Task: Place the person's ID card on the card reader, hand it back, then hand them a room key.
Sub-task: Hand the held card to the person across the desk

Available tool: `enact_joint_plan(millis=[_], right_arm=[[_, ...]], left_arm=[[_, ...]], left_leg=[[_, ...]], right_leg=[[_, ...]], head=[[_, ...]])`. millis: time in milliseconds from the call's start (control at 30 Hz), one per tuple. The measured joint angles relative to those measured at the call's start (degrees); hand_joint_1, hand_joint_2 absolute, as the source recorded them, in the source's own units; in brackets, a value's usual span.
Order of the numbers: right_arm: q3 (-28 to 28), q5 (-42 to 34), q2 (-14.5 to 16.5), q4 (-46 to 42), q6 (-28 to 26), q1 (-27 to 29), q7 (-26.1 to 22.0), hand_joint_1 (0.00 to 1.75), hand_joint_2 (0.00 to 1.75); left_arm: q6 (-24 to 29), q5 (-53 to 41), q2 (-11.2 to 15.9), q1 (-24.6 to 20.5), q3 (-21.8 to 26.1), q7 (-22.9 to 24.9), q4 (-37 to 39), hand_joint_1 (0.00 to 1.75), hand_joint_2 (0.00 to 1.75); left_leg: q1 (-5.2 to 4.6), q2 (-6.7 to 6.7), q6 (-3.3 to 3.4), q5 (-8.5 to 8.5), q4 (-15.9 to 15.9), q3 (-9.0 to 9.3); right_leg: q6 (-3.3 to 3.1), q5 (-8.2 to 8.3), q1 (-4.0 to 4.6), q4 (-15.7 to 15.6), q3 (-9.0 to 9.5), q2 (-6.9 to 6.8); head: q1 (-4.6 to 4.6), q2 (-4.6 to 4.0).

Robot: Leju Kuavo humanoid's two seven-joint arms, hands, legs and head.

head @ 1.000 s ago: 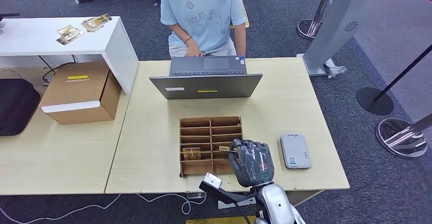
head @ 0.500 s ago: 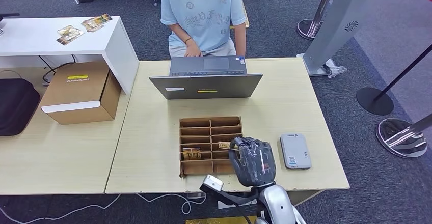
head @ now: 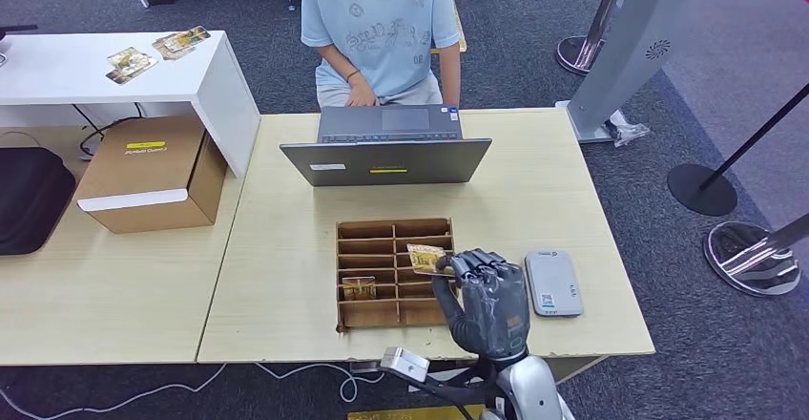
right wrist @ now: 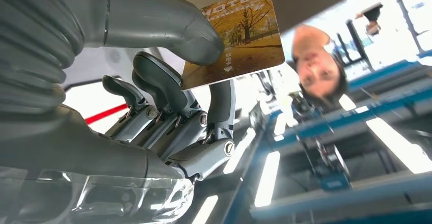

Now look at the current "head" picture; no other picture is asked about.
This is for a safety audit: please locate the white floor cable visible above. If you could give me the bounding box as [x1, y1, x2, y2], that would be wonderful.
[0, 361, 388, 420]

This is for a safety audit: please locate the black bag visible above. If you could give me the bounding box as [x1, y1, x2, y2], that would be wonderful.
[0, 146, 77, 257]

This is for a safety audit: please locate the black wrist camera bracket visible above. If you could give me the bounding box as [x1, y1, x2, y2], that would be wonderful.
[379, 366, 501, 406]

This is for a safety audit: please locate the grey Lenovo laptop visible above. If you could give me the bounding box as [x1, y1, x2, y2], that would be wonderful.
[280, 103, 493, 188]

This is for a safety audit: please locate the chrome stanchion post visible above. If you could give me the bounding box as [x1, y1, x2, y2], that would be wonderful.
[555, 0, 636, 77]
[703, 212, 809, 298]

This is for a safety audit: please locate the clear plastic bag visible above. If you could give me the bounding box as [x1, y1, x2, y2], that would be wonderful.
[603, 108, 652, 148]

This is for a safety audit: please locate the silver kiosk panel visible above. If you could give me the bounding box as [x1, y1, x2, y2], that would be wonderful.
[555, 0, 699, 145]

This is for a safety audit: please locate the thin black cable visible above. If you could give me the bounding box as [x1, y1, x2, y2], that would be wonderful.
[71, 101, 145, 160]

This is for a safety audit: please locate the person's right hand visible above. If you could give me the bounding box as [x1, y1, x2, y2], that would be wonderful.
[343, 81, 381, 108]

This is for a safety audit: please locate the yellow floor plate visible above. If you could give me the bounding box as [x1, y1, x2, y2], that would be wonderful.
[347, 404, 485, 420]

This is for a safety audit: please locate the photo-print room key card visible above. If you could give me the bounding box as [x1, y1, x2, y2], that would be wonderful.
[341, 276, 379, 303]
[405, 243, 456, 278]

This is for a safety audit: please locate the black stanchion post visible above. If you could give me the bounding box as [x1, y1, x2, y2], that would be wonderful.
[666, 81, 809, 218]

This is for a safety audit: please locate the white side table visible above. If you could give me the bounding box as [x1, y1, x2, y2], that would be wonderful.
[0, 30, 262, 180]

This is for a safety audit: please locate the grey card reader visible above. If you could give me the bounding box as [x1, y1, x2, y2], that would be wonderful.
[524, 249, 585, 319]

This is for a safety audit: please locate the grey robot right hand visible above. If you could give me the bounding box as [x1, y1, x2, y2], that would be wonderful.
[431, 248, 531, 364]

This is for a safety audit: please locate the brown divided card rack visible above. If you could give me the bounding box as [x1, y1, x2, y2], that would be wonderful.
[334, 217, 458, 335]

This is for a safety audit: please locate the brown cardboard box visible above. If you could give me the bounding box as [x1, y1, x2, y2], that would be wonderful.
[75, 115, 229, 236]

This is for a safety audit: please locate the person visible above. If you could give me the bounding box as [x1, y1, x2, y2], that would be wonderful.
[300, 0, 462, 110]

